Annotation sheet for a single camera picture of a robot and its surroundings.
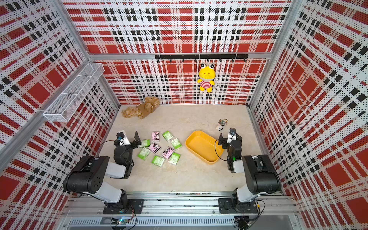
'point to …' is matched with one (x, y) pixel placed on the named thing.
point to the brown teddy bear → (142, 110)
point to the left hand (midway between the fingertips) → (132, 132)
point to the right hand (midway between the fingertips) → (230, 133)
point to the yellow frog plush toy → (207, 74)
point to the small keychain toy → (221, 123)
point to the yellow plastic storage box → (204, 146)
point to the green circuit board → (114, 221)
